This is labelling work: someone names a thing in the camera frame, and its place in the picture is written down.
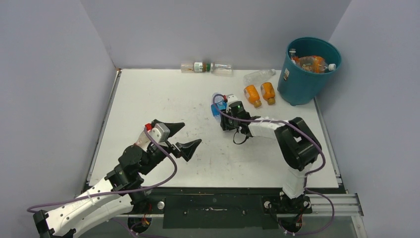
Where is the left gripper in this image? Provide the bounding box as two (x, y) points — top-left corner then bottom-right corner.
(140, 122), (201, 175)

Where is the crushed blue label bottle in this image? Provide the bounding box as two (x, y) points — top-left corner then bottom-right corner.
(210, 92), (226, 123)

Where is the large orange label bottle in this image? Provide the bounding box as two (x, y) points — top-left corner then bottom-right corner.
(293, 56), (337, 73)

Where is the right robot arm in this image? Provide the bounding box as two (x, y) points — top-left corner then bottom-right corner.
(219, 101), (326, 212)

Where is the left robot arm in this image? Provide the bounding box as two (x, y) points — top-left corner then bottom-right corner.
(28, 119), (202, 238)

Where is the teal plastic bin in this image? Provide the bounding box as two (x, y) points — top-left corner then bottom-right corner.
(277, 37), (342, 106)

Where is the small orange juice bottle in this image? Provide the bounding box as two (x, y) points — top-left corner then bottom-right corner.
(260, 82), (276, 105)
(244, 85), (262, 108)

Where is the clear crushed bottle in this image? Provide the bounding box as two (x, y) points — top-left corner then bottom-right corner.
(243, 69), (276, 86)

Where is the clear bottle green label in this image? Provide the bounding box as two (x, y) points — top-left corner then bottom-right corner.
(180, 61), (214, 73)

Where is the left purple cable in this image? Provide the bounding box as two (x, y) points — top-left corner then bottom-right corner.
(27, 126), (178, 214)

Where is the purple cable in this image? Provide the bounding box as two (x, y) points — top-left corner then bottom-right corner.
(27, 126), (178, 214)
(212, 93), (335, 237)

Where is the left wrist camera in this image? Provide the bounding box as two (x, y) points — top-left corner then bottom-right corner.
(146, 123), (170, 143)

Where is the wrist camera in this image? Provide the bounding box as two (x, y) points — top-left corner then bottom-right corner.
(223, 94), (239, 106)
(146, 123), (170, 143)

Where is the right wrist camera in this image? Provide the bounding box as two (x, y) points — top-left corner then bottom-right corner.
(223, 94), (239, 106)

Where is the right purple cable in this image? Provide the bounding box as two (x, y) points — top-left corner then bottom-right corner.
(212, 93), (335, 237)

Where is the clear bottle at wall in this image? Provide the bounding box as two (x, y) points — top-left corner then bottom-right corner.
(210, 62), (233, 77)

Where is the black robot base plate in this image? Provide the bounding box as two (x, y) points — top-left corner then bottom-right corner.
(127, 187), (313, 233)

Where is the aluminium frame rail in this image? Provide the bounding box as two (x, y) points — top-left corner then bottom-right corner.
(308, 193), (364, 217)

